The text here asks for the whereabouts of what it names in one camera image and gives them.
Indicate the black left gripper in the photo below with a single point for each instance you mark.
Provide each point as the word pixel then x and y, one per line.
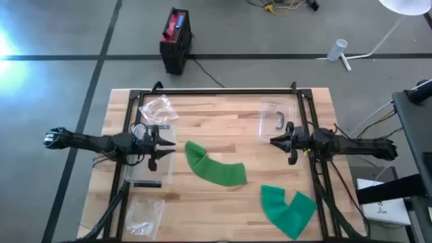
pixel 148 145

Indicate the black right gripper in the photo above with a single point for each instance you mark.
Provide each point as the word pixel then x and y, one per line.
pixel 300 141

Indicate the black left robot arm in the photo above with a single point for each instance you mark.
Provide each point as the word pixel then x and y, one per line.
pixel 101 143

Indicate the light green bandage strip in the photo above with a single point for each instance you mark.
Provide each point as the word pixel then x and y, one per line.
pixel 216 172

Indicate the black power plug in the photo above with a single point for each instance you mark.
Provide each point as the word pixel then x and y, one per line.
pixel 313 4

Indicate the black aluminium table frame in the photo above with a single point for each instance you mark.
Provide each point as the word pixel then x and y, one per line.
pixel 219 91

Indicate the dark grey cart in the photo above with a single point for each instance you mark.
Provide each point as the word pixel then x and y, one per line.
pixel 415 128

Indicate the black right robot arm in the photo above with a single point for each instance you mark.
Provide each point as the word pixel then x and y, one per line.
pixel 354 146

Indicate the red and black battery crate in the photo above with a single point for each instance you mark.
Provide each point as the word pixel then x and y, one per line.
pixel 175 50

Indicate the dark grey flat box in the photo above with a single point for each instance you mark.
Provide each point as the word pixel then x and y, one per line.
pixel 371 172

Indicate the flat clear plastic bag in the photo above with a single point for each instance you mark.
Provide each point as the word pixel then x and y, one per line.
pixel 145 216

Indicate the white cardboard box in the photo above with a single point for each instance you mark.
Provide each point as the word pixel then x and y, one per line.
pixel 384 209

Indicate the white floor lamp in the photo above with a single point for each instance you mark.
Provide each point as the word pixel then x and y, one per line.
pixel 405 6

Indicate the clear plastic bin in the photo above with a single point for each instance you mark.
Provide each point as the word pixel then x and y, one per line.
pixel 165 172

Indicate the teal green bandage strip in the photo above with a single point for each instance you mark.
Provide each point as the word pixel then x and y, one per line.
pixel 287 216

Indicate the crumpled clear plastic bag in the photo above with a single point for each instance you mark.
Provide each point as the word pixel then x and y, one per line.
pixel 157 109

